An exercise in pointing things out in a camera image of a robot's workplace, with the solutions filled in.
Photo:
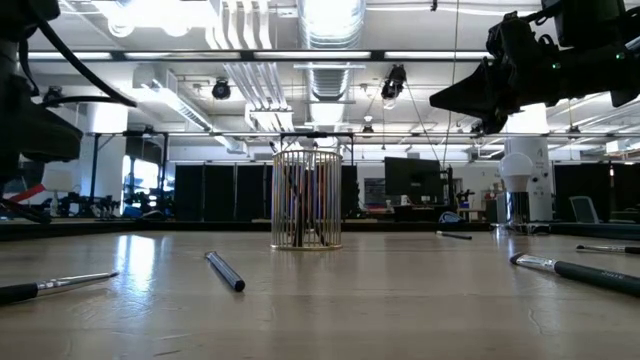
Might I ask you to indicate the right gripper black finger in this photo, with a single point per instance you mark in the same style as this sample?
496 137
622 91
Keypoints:
475 106
470 82

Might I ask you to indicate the small distant black pen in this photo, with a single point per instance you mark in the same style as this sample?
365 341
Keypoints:
455 235

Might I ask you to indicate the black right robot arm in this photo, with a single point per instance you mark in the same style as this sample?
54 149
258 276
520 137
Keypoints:
590 65

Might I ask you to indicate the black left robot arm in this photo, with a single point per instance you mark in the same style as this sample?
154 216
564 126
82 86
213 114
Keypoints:
40 135

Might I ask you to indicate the white bulb lamp chrome base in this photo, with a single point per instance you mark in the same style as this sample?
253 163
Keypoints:
516 170

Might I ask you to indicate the black computer monitor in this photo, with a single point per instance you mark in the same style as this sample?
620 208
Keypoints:
412 177

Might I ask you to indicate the white round column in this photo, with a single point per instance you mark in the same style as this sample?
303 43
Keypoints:
542 175

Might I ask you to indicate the black overhead beam light strips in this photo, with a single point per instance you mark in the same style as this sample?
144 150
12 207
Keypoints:
375 55

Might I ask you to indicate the blue rounded object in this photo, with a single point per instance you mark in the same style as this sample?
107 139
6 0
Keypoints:
451 217

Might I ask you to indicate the dark background desk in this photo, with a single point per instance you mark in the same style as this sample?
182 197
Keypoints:
415 212

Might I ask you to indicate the grey office chair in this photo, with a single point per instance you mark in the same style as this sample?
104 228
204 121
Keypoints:
584 210

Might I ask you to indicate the white ceiling pipe bundle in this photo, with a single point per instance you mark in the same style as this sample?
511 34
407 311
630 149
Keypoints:
270 85

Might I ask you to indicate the long white ceiling fixture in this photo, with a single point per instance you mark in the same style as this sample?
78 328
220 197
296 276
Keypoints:
180 107

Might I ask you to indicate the black background equipment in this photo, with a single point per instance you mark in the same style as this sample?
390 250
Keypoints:
85 205

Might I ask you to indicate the black overhead camera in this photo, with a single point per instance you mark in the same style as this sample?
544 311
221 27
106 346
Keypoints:
395 80

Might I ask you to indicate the black partition wall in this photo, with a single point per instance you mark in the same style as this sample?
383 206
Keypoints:
565 185
220 192

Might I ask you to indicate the silver ventilation duct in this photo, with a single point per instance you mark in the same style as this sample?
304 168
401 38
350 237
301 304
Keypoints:
330 30

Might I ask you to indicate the black aluminium table frame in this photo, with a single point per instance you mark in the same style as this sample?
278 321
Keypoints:
150 230

